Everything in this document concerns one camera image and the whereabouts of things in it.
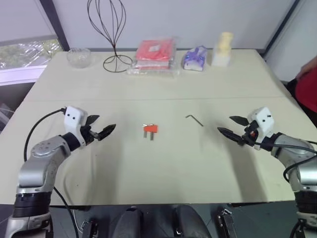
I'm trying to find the purple tissue pack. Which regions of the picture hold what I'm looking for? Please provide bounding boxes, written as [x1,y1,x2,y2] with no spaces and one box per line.
[181,45,209,72]

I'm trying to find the dark rounded robot leg cover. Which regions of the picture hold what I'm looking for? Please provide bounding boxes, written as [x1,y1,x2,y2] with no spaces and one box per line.
[114,206,145,238]
[174,204,207,238]

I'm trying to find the dark window frame post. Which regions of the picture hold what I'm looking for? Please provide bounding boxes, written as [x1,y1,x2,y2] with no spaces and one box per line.
[39,0,70,52]
[263,0,296,63]

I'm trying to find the metal hex key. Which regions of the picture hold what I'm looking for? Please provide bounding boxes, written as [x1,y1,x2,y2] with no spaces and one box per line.
[185,114,204,127]

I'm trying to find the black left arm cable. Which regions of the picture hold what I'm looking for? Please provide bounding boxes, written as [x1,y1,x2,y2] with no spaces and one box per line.
[23,107,77,238]

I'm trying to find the white roller blind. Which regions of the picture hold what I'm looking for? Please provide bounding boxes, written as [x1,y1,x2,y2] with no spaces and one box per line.
[0,0,54,43]

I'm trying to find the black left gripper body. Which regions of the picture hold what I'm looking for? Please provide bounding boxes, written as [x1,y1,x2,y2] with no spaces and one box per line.
[80,124,100,145]

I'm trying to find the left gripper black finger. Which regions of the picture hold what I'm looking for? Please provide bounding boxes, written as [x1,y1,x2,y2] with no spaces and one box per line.
[97,123,117,141]
[85,115,101,126]

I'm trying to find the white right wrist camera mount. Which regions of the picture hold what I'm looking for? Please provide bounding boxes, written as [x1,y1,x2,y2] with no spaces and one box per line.
[247,107,275,150]

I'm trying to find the black wire hat stand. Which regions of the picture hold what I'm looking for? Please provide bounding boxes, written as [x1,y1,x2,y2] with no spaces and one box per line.
[87,0,135,73]

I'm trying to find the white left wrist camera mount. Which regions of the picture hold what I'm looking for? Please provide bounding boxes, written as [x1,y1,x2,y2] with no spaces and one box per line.
[63,106,88,147]

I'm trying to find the clear plastic packaging tray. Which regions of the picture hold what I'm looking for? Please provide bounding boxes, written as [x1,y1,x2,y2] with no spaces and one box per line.
[126,59,181,79]

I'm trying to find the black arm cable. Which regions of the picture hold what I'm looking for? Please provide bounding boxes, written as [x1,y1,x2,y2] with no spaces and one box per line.
[254,140,317,184]
[23,107,77,238]

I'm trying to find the red packets in plastic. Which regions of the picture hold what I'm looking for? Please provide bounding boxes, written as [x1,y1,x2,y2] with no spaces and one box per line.
[135,37,178,69]

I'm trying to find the black metal bracket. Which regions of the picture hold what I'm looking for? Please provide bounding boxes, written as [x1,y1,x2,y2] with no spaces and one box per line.
[81,219,100,238]
[216,206,235,238]

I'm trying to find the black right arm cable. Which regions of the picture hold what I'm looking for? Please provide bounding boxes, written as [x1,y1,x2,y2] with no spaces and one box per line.
[254,140,317,184]

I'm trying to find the clear glass bowl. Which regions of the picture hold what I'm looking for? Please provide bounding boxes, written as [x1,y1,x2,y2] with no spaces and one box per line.
[67,48,91,69]

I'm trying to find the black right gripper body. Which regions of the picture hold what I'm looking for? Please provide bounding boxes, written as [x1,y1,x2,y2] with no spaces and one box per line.
[241,120,259,148]

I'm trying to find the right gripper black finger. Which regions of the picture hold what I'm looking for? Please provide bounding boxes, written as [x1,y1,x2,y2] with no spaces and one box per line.
[229,116,251,126]
[216,126,245,146]

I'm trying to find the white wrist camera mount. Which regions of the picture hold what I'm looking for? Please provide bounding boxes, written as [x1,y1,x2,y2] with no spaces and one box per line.
[247,107,275,150]
[63,106,88,147]

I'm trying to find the person in red shirt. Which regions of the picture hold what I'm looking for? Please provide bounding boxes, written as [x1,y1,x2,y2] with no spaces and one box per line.
[295,66,317,114]

